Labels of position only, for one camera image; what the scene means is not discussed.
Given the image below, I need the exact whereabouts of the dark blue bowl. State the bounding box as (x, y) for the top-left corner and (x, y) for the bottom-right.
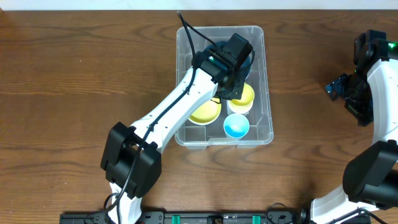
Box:
(200, 40), (256, 81)

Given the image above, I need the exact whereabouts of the yellow cup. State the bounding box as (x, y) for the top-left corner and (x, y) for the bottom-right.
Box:
(231, 83), (255, 106)

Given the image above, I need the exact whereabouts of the cream white cup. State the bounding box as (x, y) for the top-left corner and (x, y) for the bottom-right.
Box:
(227, 101), (253, 114)

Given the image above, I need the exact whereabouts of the yellow bowl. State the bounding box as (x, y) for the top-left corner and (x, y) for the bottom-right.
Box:
(190, 98), (222, 119)

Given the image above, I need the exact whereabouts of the light blue cup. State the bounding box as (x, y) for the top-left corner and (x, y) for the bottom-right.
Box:
(223, 113), (250, 139)

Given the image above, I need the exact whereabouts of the white bowl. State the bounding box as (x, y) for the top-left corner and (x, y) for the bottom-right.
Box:
(188, 116), (218, 126)

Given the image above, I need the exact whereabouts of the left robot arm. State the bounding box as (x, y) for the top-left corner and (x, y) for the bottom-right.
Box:
(100, 48), (255, 223)

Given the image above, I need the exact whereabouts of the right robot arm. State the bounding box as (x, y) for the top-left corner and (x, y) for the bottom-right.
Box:
(305, 30), (397, 223)

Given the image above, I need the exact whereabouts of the clear plastic storage bin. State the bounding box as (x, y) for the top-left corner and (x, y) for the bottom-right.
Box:
(175, 26), (274, 149)

